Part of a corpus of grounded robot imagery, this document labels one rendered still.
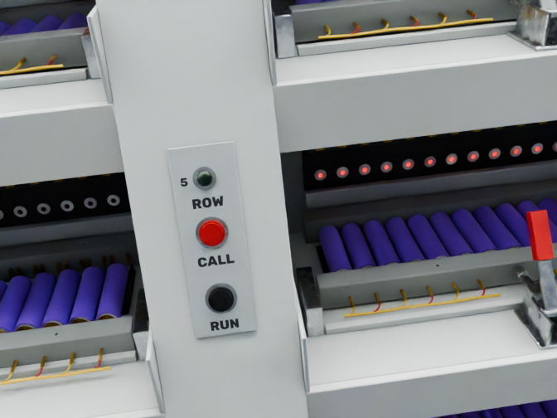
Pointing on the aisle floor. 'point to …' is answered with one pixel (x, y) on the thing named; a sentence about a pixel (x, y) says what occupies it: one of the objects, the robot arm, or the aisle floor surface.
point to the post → (219, 65)
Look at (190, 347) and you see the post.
